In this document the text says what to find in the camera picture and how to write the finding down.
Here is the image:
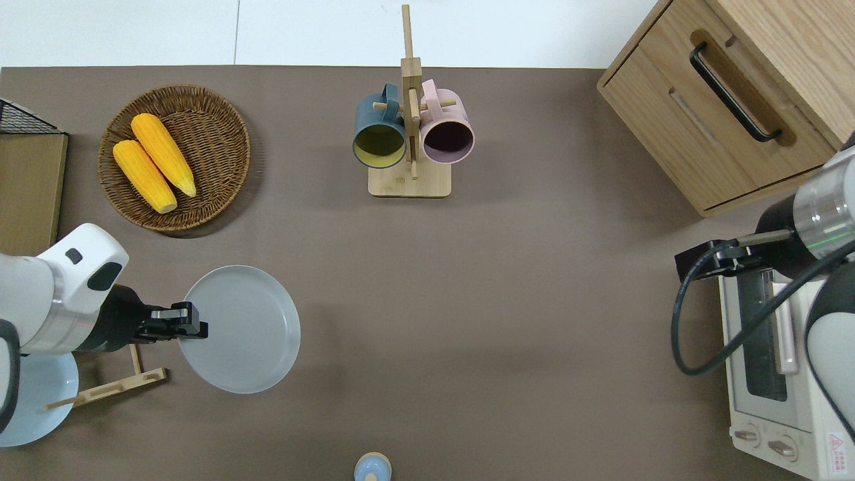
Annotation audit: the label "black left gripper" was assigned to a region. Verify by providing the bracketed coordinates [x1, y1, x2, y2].
[96, 285, 210, 351]

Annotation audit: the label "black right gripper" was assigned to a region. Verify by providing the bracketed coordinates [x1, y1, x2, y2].
[674, 198, 813, 283]

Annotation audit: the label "gray plate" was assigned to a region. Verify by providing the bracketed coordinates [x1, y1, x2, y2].
[177, 265, 301, 394]

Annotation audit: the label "wooden plate rack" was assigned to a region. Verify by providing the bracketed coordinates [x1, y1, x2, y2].
[44, 343, 168, 411]

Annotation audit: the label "light blue plate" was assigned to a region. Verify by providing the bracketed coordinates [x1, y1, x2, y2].
[0, 352, 79, 448]

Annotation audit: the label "yellow corn cob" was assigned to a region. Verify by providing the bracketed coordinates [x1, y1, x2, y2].
[130, 112, 198, 198]
[112, 139, 179, 215]

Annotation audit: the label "white toaster oven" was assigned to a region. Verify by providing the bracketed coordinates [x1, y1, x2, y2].
[718, 267, 855, 481]

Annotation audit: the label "wooden cabinet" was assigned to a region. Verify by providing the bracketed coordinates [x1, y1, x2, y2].
[596, 0, 855, 218]

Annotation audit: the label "brown wicker basket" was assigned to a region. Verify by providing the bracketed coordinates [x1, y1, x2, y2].
[98, 84, 252, 233]

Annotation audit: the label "blue call bell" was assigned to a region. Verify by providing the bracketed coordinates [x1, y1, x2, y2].
[353, 452, 393, 481]

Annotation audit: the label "wooden mug tree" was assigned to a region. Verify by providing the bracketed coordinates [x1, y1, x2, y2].
[368, 5, 459, 198]

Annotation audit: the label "dark blue mug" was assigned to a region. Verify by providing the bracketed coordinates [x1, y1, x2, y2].
[352, 84, 407, 170]

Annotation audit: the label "pink mug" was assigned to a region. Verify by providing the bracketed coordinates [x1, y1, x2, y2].
[419, 79, 476, 165]

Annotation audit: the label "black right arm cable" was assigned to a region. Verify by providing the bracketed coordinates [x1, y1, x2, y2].
[671, 239, 855, 377]

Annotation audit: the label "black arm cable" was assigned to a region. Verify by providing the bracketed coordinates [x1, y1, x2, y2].
[0, 319, 22, 436]
[671, 239, 855, 377]

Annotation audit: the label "black cabinet handle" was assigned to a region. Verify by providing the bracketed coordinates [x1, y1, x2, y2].
[689, 41, 783, 144]

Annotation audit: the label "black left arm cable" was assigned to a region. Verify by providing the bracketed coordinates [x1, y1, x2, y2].
[0, 319, 22, 436]

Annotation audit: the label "wire and wood shelf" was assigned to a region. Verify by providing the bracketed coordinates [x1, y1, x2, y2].
[0, 98, 69, 259]

